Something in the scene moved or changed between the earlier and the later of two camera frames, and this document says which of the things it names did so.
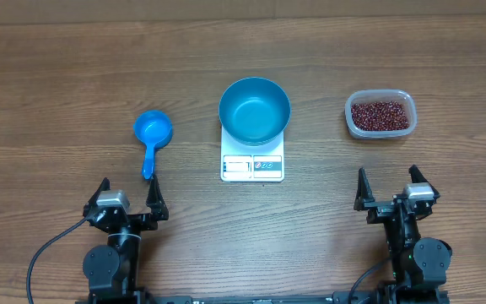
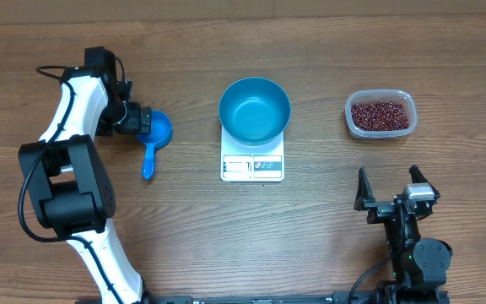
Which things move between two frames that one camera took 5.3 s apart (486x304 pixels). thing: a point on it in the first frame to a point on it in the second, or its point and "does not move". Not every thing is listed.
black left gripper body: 141,223 to 133,120
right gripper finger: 418,176 does not move
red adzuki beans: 379,116 does not move
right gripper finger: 364,194 does not move
